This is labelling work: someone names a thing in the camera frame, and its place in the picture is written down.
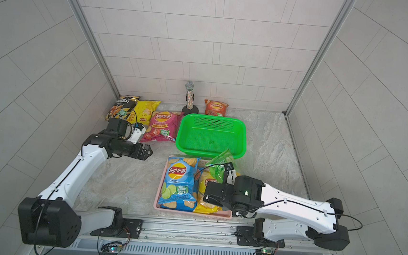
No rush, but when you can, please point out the yellow chips bag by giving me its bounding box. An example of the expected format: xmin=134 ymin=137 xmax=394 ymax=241
xmin=127 ymin=100 xmax=161 ymax=125
xmin=193 ymin=169 xmax=222 ymax=214

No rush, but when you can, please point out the green cucumber chips bag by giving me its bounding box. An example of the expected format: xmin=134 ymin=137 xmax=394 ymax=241
xmin=205 ymin=149 xmax=241 ymax=184

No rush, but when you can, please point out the light blue chips bag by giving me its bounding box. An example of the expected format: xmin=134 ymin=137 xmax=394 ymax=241
xmin=157 ymin=156 xmax=200 ymax=212

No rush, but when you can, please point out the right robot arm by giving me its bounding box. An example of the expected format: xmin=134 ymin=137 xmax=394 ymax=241
xmin=204 ymin=175 xmax=350 ymax=251

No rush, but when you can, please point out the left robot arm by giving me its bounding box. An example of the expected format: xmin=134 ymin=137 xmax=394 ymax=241
xmin=18 ymin=119 xmax=153 ymax=248

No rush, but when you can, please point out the pink plastic basket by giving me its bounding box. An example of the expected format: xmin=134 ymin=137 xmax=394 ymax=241
xmin=153 ymin=159 xmax=232 ymax=220

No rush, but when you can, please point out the magenta tomato chips bag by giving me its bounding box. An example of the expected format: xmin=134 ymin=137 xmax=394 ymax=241
xmin=140 ymin=111 xmax=182 ymax=143

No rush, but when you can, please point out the black chips bag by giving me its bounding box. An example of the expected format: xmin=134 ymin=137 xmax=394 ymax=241
xmin=105 ymin=95 xmax=140 ymax=121

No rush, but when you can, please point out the green plastic basket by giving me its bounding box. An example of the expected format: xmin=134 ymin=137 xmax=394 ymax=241
xmin=175 ymin=114 xmax=247 ymax=159

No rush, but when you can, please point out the small red chips bag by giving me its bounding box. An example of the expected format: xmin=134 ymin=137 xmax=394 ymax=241
xmin=204 ymin=99 xmax=229 ymax=117

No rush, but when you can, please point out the microphone-like stand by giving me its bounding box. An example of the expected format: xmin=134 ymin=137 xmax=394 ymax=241
xmin=181 ymin=80 xmax=199 ymax=116

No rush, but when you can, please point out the left circuit board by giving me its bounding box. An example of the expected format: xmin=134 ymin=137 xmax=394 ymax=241
xmin=98 ymin=241 xmax=123 ymax=255

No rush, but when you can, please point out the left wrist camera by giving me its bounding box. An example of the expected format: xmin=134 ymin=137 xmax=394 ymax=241
xmin=128 ymin=123 xmax=146 ymax=144

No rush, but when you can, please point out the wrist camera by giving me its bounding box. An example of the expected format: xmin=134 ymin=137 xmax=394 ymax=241
xmin=128 ymin=123 xmax=146 ymax=144
xmin=222 ymin=163 xmax=237 ymax=185

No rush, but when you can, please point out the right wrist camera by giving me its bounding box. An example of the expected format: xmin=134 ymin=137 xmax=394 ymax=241
xmin=222 ymin=163 xmax=237 ymax=185

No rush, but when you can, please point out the aluminium front rail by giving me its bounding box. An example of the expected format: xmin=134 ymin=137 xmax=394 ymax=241
xmin=67 ymin=214 xmax=336 ymax=255

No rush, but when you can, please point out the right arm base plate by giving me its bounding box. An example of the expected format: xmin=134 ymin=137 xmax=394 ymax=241
xmin=234 ymin=226 xmax=285 ymax=249

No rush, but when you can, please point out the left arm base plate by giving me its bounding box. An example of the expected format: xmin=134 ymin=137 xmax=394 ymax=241
xmin=90 ymin=218 xmax=143 ymax=239

